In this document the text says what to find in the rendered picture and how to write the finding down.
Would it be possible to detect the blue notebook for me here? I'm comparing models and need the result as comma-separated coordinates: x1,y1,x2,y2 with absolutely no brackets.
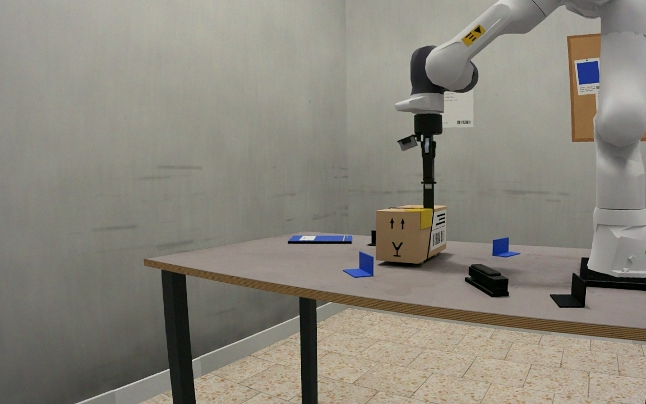
288,236,352,244

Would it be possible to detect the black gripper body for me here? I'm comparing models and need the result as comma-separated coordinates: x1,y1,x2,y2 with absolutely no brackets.
414,113,442,145

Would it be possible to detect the brown cardboard box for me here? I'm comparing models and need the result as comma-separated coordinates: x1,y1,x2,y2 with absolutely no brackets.
376,205,447,264

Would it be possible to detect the blue l-shaped angle piece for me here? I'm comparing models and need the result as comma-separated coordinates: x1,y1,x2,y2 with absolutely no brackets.
343,251,373,278

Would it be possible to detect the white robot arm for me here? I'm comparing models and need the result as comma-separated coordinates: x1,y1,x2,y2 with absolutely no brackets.
395,0,646,278

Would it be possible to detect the yellow flat panel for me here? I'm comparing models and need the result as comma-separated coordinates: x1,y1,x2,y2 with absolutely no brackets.
405,208,432,229

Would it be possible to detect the blue l-shaped bracket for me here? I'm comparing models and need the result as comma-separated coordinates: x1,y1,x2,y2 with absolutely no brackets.
492,237,520,258

